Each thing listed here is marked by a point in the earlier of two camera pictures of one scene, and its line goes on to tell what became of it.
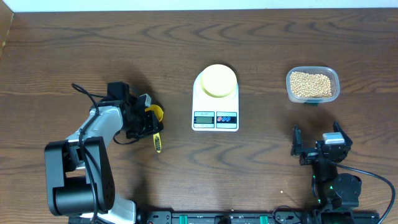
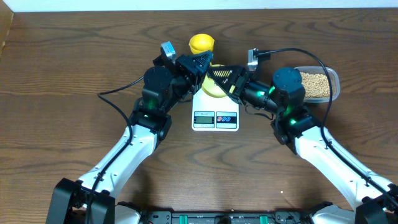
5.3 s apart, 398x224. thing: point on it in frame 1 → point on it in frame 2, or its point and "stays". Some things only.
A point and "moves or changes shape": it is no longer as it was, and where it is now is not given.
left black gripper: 154,117 → 188,63
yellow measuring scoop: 159,112 moves or changes shape
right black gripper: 308,156 → 239,79
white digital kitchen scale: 214,114 stays
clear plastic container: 312,84 stays
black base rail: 256,217 stays
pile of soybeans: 306,85 stays
